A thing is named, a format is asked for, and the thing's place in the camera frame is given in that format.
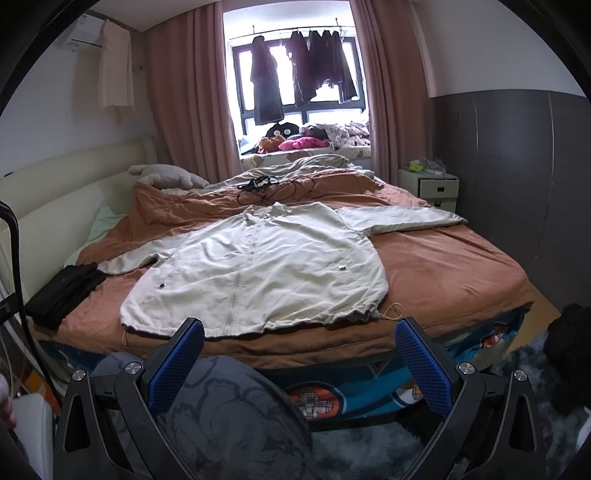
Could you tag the cream padded headboard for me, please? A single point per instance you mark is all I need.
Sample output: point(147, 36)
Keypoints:
point(56, 201)

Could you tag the dark grey wardrobe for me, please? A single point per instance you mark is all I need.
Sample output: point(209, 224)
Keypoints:
point(523, 161)

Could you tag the white air conditioner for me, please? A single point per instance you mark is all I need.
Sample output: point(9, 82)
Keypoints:
point(84, 33)

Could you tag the dark hanging clothes group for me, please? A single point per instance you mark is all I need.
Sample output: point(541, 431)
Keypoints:
point(319, 59)

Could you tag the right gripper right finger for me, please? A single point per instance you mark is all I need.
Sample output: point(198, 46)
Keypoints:
point(491, 420)

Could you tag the cream white zip jacket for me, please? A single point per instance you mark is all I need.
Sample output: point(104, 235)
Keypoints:
point(267, 268)

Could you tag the black penguin plush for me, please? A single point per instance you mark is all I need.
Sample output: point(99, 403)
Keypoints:
point(283, 129)

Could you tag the right pink curtain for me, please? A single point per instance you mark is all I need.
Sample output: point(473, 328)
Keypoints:
point(400, 117)

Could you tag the pink curtain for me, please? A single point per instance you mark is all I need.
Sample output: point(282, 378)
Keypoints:
point(186, 83)
point(400, 117)

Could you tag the left pink curtain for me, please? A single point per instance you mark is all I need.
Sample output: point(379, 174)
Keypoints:
point(186, 83)

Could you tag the grey plush toy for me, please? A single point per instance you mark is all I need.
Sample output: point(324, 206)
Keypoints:
point(164, 176)

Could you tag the black fluffy item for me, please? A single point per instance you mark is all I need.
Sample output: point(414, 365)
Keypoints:
point(567, 349)

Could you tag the blue cartoon bed sheet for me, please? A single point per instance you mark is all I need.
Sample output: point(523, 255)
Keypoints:
point(332, 371)

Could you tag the black clothes on bed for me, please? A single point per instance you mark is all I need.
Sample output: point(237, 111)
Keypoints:
point(62, 294)

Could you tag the light green pillow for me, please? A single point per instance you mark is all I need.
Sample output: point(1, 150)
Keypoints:
point(104, 221)

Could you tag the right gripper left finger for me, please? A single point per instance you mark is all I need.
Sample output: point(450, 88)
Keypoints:
point(86, 443)

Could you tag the cream hanging towel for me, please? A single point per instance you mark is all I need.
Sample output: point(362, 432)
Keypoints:
point(115, 83)

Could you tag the brown bed blanket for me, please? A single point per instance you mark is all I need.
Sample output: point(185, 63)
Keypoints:
point(450, 279)

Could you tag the white bedside drawer cabinet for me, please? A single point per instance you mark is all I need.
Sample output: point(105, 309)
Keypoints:
point(440, 191)

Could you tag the dark hanging coat left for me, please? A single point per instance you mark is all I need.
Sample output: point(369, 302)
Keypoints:
point(268, 106)

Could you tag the pink cloth on sill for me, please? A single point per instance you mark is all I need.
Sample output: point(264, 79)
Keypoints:
point(303, 143)

